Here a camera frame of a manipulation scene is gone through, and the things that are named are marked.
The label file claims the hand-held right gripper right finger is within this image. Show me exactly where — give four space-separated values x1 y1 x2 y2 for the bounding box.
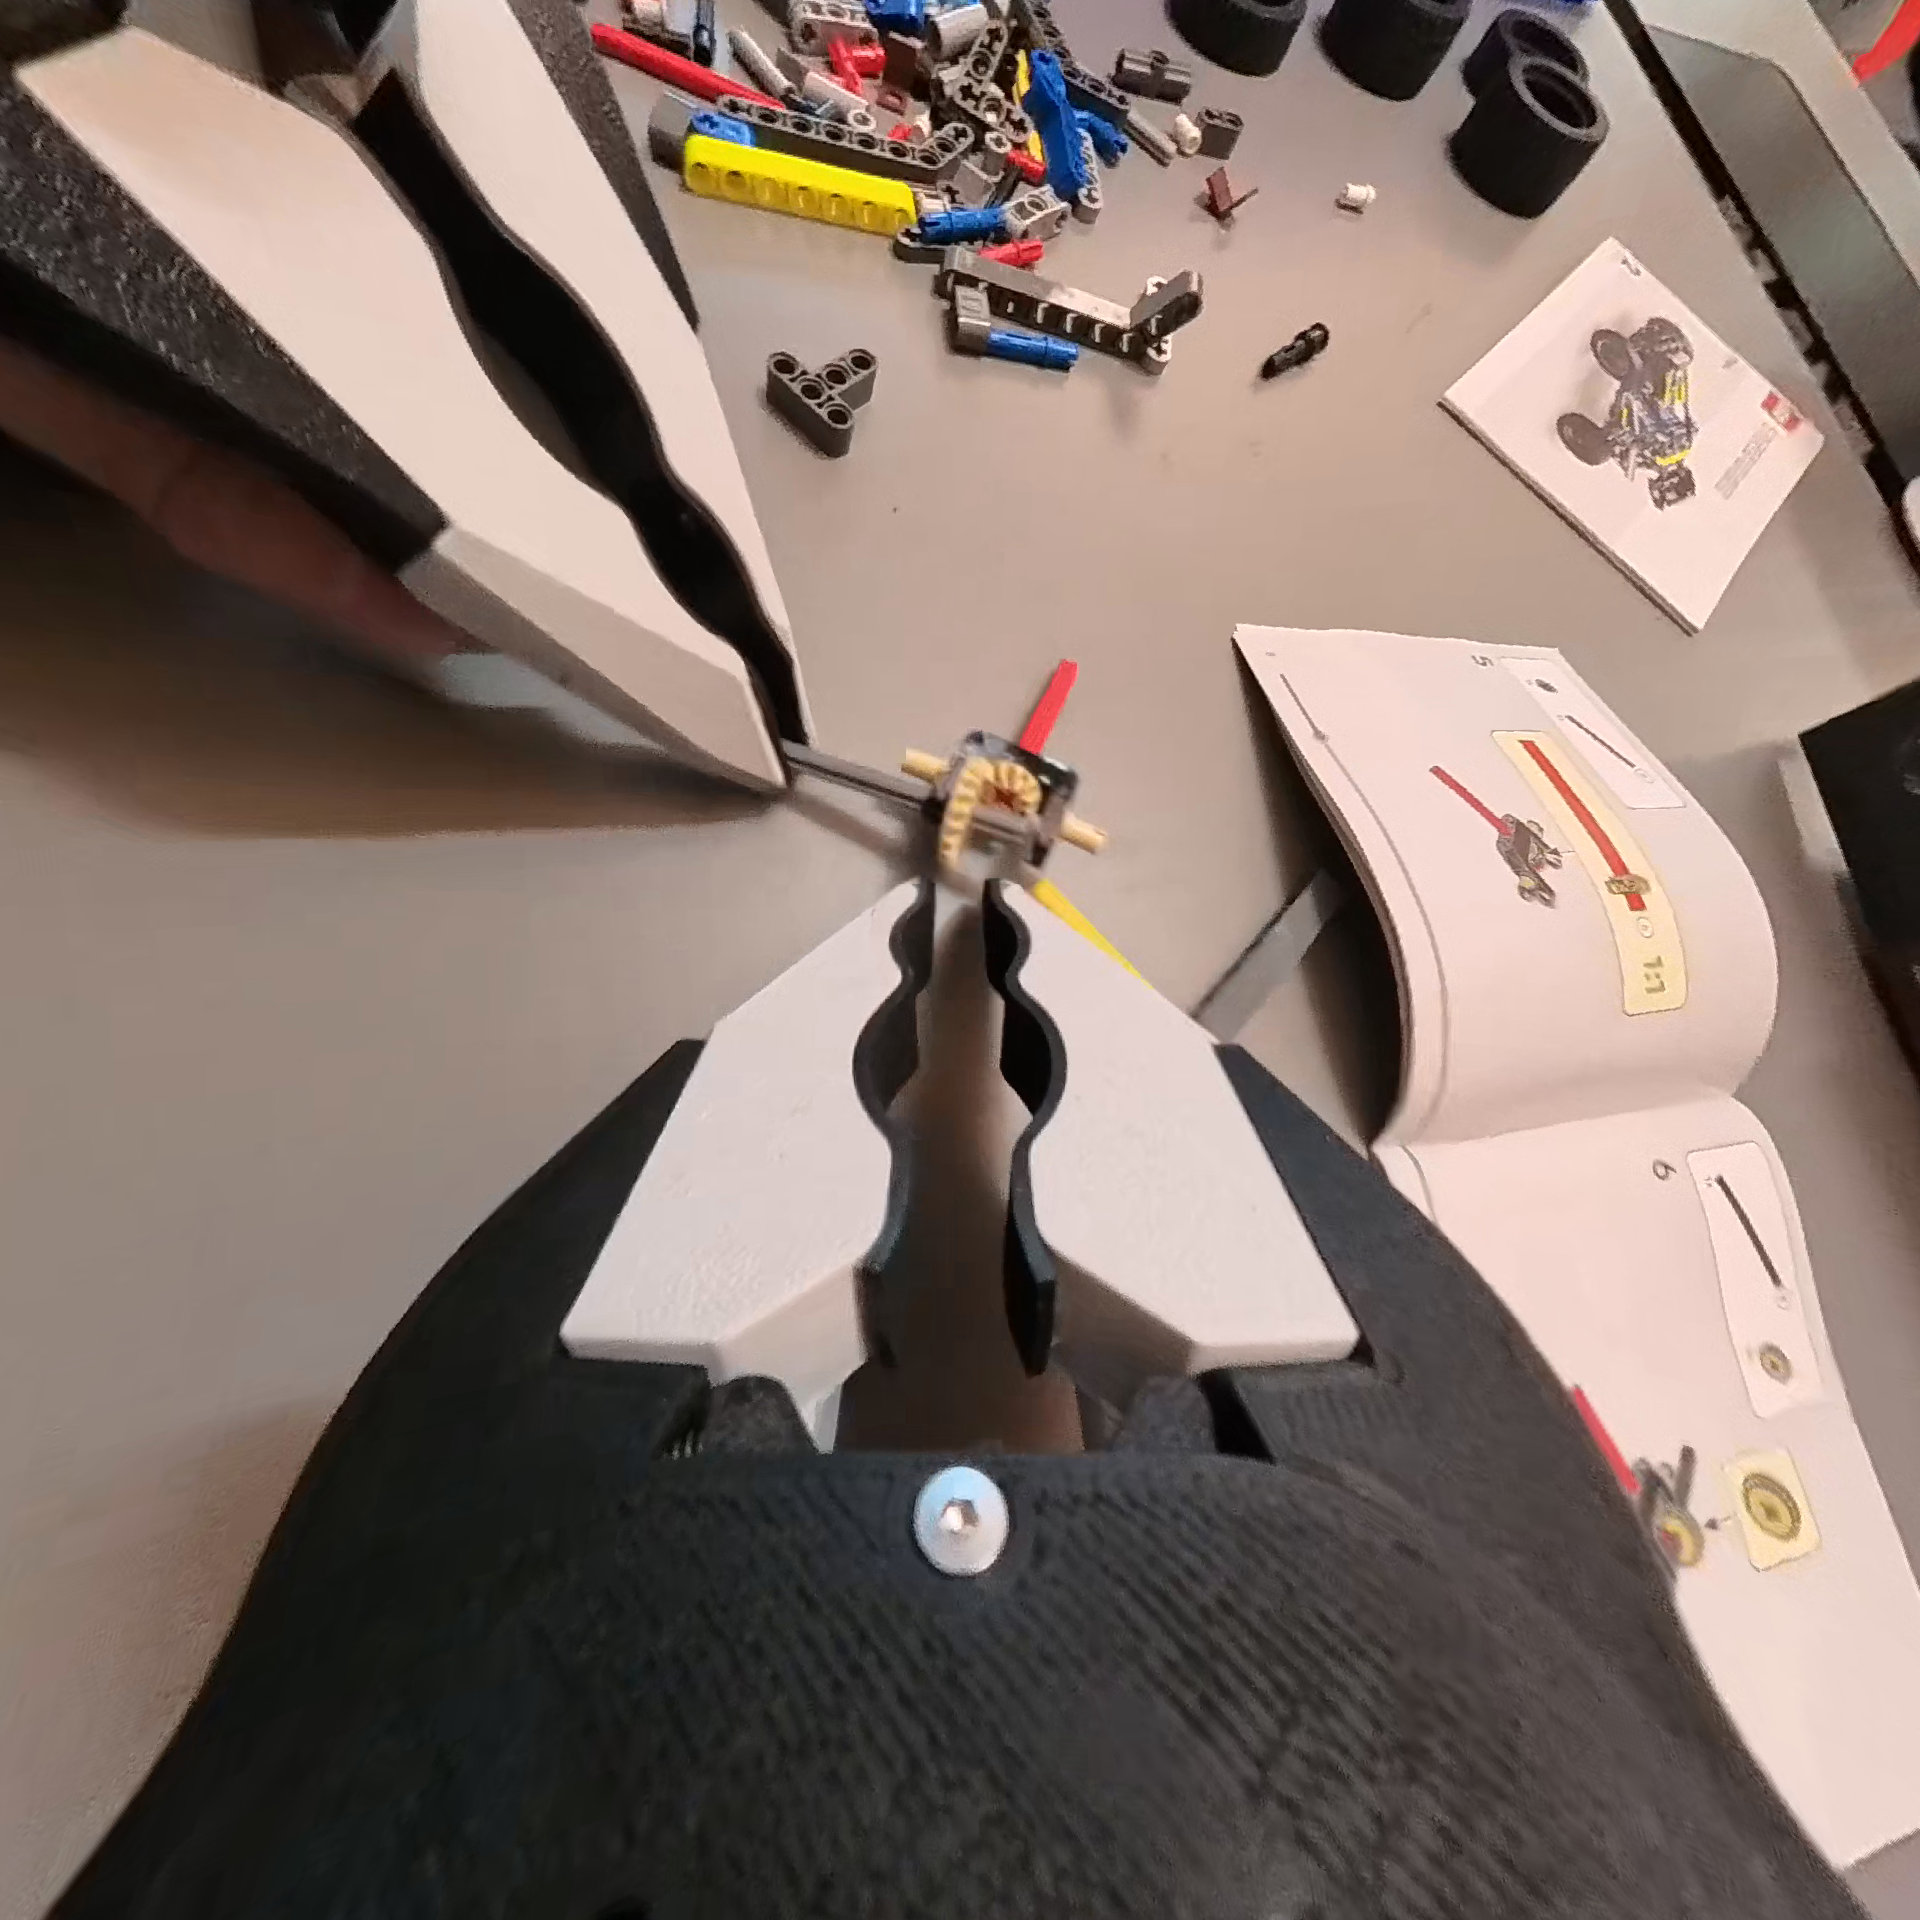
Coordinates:
978 877 1375 1426

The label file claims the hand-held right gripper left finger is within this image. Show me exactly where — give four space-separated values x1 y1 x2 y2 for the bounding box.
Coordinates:
559 877 939 1453

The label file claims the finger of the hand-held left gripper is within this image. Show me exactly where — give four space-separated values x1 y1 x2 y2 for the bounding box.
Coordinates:
363 0 816 748
10 17 792 797

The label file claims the lego gear axle assembly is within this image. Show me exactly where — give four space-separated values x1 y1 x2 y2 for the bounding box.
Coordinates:
779 656 1115 904

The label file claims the dark grey angled lego beam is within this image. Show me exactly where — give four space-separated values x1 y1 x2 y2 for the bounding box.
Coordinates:
765 348 880 441

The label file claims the pile of lego pieces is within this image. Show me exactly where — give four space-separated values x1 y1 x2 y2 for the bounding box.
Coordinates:
589 0 1248 273

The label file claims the black lego beam assembly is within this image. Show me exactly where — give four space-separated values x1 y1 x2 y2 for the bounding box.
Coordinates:
936 244 1206 376

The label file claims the person's left hand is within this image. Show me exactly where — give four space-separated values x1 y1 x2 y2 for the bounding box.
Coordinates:
0 336 471 664

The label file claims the open instruction booklet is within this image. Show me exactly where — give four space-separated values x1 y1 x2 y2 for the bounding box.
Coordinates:
1231 622 1920 1869

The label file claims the black rubber tire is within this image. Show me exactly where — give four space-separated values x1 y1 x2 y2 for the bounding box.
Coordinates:
1446 56 1615 222
1462 6 1592 92
1317 0 1474 105
1167 0 1310 79

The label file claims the small closed instruction booklet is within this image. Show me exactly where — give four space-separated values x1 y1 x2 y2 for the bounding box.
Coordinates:
1440 238 1825 634

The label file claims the dark grey panel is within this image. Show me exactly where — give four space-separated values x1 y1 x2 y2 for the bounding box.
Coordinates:
1611 0 1920 495

